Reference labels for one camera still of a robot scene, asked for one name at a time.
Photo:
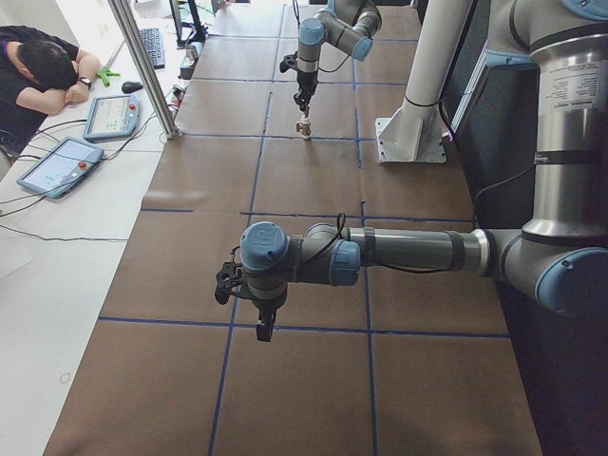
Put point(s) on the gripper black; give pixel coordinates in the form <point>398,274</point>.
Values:
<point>267,306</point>
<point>304,82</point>

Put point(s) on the brass valve white PPR ends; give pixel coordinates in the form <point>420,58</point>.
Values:
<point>303,128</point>

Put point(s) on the chrome tee pipe fitting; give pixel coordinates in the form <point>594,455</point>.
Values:
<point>305,116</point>

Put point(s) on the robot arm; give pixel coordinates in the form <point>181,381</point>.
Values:
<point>346,25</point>
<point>393,205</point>

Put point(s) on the steel cylinder weight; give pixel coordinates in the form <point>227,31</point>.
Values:
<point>193,51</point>

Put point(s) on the orange black connector strip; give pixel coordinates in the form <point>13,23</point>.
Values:
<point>178,93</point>

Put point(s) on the black keyboard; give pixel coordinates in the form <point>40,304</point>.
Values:
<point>153,45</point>

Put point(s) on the black computer mouse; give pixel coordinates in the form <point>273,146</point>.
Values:
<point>129,87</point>

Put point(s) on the far teach pendant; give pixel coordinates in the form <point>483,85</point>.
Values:
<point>112,117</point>

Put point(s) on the teach pendant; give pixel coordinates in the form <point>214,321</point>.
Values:
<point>112,117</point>
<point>62,168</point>

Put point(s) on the green plastic clamp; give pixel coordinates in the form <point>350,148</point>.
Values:
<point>105,74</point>

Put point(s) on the near teach pendant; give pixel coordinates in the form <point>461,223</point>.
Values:
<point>62,168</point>

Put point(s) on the seated person black shirt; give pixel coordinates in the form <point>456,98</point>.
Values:
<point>41,74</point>

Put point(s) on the white pedestal column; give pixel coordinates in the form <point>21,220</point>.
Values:
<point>414,132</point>

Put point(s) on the aluminium frame post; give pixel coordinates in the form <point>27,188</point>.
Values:
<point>128,26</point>

